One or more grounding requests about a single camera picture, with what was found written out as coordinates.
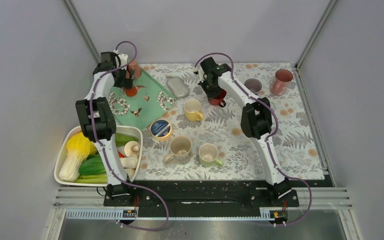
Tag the cream floral mug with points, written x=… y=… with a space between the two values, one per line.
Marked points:
x=180 y=148

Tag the toy carrot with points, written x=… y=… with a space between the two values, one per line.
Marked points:
x=120 y=154

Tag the white vegetable tub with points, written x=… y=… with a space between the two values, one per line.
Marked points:
x=125 y=130

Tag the round blue lid tin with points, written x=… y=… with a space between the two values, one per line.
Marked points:
x=161 y=130

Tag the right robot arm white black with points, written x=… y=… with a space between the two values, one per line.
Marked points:
x=257 y=118

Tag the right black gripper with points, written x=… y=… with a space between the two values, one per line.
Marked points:
x=210 y=94

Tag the toy yellow napa cabbage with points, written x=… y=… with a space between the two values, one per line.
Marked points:
x=78 y=148

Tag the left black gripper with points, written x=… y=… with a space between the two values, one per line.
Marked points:
x=125 y=83

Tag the red mug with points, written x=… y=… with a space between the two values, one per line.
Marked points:
x=219 y=100

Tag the pink face mug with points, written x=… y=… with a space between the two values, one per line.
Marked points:
x=281 y=82

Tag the green floral tray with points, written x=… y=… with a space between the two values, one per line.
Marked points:
x=151 y=101

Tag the toy leek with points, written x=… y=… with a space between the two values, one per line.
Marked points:
x=129 y=162

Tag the toy white radish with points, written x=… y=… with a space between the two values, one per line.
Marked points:
x=130 y=173

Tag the toy green leafy vegetable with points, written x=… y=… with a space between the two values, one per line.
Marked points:
x=93 y=164

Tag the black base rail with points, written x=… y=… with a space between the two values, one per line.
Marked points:
x=201 y=199

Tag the grey oval dish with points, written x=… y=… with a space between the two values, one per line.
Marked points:
x=177 y=86

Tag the toy mushroom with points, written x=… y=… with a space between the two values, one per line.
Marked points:
x=132 y=148

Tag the lilac mug black handle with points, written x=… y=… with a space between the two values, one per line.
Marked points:
x=254 y=85

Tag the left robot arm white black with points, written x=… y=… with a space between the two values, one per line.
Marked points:
x=98 y=123

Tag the light green mug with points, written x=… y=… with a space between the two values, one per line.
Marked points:
x=209 y=155

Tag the yellow mug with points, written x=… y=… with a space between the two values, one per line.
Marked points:
x=192 y=110

